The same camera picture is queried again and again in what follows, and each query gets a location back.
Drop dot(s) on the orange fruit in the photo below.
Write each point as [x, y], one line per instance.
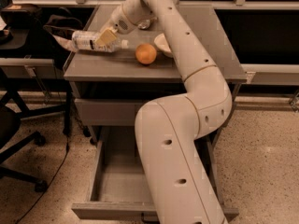
[145, 53]

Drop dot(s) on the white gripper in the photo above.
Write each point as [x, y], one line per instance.
[117, 22]

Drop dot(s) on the dark bag with strap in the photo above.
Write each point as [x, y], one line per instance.
[60, 30]

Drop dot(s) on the white paper bowl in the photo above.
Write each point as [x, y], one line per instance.
[162, 45]

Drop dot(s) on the dark side desk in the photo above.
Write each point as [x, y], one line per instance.
[30, 66]

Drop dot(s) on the clear plastic water bottle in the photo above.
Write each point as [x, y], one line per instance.
[84, 40]

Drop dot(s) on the grey upper drawer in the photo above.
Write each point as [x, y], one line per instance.
[106, 112]

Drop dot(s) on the grey drawer cabinet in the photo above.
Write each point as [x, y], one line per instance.
[119, 76]

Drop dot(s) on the black box on desk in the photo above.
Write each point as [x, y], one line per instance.
[21, 16]

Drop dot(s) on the grey open lower drawer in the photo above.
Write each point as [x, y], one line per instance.
[118, 188]

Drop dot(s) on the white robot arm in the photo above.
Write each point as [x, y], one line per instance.
[166, 128]

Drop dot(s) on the metal soda can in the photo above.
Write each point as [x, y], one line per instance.
[144, 25]

